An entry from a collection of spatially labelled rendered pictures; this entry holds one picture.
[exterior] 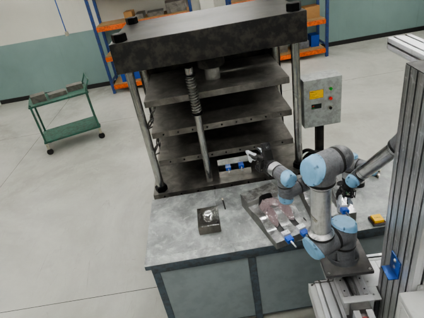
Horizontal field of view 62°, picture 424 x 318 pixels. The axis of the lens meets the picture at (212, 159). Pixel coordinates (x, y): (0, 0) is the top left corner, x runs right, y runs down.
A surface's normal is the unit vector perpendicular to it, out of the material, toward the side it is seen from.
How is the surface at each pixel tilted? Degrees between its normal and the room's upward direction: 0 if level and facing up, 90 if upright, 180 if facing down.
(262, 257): 90
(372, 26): 90
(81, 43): 90
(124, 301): 0
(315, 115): 90
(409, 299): 0
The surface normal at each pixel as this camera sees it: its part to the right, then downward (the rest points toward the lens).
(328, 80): 0.07, 0.51
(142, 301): -0.15, -0.85
